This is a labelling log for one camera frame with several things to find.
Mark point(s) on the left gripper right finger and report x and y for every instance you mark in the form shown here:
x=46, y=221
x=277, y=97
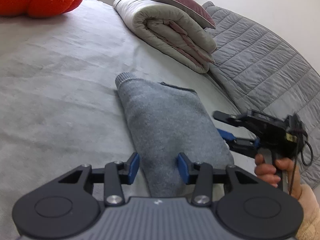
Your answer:
x=203, y=176

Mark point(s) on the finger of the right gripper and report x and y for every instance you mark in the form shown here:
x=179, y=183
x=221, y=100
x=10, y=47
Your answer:
x=227, y=136

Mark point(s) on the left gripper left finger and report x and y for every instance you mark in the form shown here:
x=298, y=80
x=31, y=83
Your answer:
x=113, y=176

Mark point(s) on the grey knit sweater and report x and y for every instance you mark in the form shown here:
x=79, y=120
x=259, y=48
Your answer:
x=165, y=120

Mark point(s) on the person's right hand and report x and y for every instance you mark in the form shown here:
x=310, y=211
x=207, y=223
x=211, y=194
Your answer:
x=267, y=173

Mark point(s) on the grey quilted bedspread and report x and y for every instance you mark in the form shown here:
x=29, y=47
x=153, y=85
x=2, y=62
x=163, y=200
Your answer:
x=260, y=70

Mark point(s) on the cream fuzzy sleeve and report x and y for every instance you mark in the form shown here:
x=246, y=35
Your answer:
x=310, y=227

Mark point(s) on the folded white pink duvet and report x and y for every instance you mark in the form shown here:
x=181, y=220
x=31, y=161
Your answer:
x=170, y=30

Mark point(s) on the pink pillow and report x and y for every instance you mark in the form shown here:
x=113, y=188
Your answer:
x=194, y=10

